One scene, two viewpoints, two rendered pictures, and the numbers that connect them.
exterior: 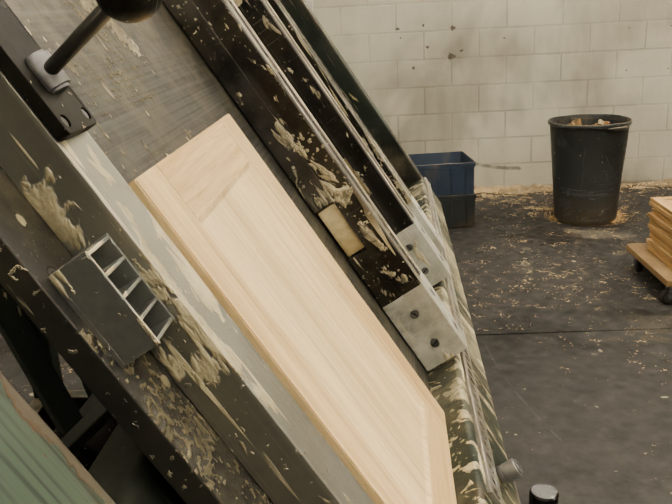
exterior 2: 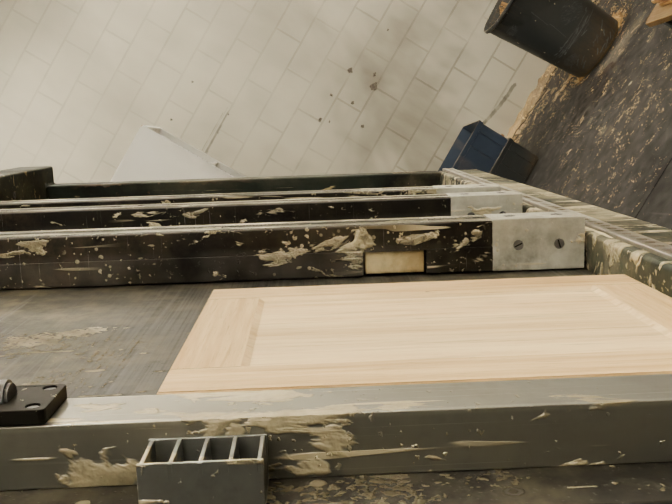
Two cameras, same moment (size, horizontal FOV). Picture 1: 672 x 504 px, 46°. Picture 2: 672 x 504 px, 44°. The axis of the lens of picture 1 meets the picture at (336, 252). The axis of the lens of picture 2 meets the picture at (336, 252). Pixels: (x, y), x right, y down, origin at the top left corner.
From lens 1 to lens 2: 0.12 m
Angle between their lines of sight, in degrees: 12
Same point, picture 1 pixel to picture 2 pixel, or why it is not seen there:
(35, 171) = (57, 462)
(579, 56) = not seen: outside the picture
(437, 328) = (546, 232)
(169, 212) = (208, 384)
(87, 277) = (161, 479)
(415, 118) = (408, 151)
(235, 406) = (387, 437)
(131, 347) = (251, 487)
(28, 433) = not seen: outside the picture
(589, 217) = (600, 45)
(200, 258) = (266, 384)
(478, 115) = (442, 93)
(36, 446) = not seen: outside the picture
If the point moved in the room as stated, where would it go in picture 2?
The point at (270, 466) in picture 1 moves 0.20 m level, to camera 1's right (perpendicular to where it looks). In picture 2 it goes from (470, 445) to (641, 156)
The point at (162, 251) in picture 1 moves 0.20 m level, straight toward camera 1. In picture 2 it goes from (206, 404) to (222, 442)
